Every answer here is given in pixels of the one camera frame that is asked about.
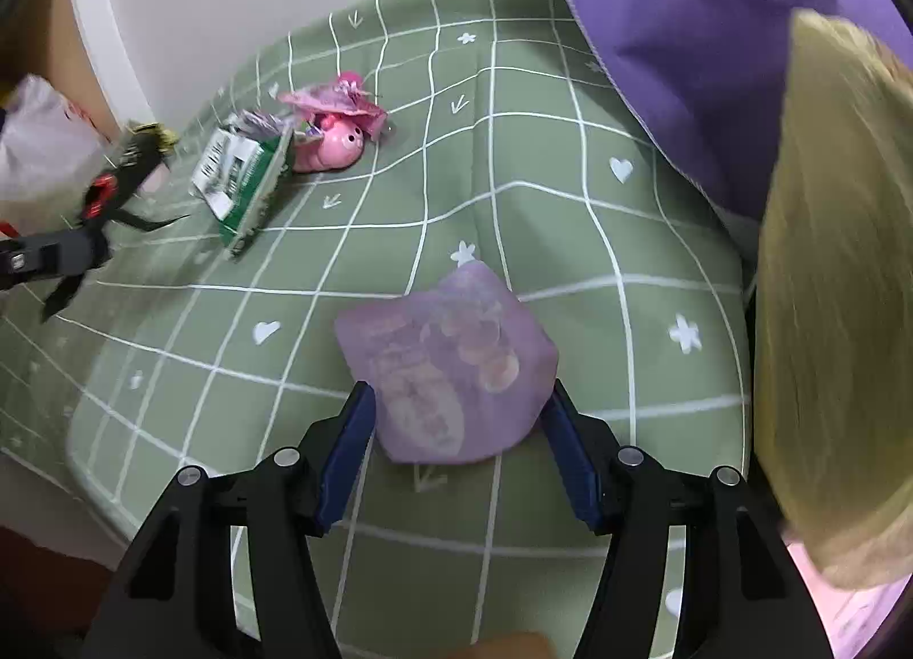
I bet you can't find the pink candy wrapper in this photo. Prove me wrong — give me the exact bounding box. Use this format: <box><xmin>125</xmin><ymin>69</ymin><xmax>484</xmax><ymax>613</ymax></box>
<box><xmin>277</xmin><ymin>72</ymin><xmax>389</xmax><ymax>140</ymax></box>

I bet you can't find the purple snack wrapper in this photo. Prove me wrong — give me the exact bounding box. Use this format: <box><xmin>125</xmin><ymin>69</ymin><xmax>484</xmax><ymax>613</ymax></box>
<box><xmin>334</xmin><ymin>260</ymin><xmax>559</xmax><ymax>466</ymax></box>

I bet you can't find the green grid bed sheet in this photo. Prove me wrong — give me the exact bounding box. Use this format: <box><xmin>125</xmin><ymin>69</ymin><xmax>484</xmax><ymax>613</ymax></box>
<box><xmin>0</xmin><ymin>0</ymin><xmax>751</xmax><ymax>659</ymax></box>

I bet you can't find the purple pillow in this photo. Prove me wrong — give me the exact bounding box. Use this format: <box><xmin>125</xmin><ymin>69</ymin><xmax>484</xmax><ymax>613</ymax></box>
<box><xmin>567</xmin><ymin>0</ymin><xmax>911</xmax><ymax>222</ymax></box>

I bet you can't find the white plastic trash bag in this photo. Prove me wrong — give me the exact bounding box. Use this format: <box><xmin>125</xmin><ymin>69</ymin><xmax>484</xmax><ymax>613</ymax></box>
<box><xmin>0</xmin><ymin>75</ymin><xmax>110</xmax><ymax>236</ymax></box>

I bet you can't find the pink caterpillar toy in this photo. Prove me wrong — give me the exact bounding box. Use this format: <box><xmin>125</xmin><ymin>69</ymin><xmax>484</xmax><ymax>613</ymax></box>
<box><xmin>294</xmin><ymin>115</ymin><xmax>367</xmax><ymax>174</ymax></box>

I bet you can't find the green white milk carton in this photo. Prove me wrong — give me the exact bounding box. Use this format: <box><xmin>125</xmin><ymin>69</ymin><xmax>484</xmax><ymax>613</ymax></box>
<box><xmin>191</xmin><ymin>109</ymin><xmax>296</xmax><ymax>257</ymax></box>

